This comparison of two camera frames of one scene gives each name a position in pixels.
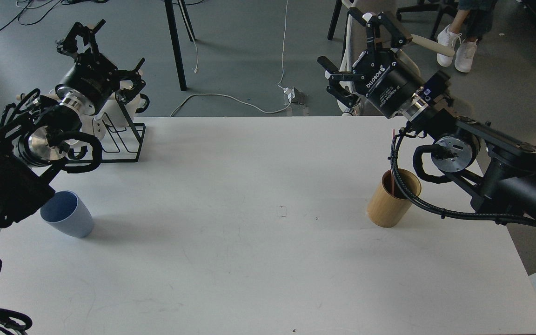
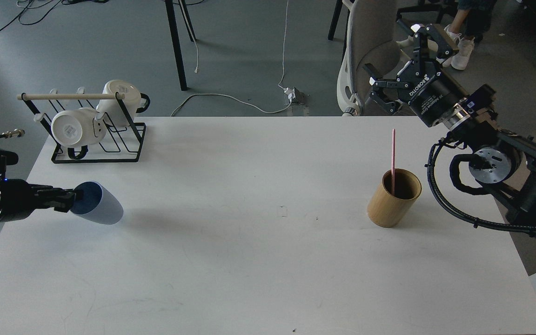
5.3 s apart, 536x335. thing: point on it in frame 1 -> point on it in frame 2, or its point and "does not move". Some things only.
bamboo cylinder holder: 387,207 does not move
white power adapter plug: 290,93 does not move
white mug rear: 123,114 does not move
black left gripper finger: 69,45 -> 50,192
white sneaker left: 448,38 does not move
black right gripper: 387,81 -> 429,93
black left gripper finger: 135,76 -> 63,206
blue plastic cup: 64,211 -> 97,204
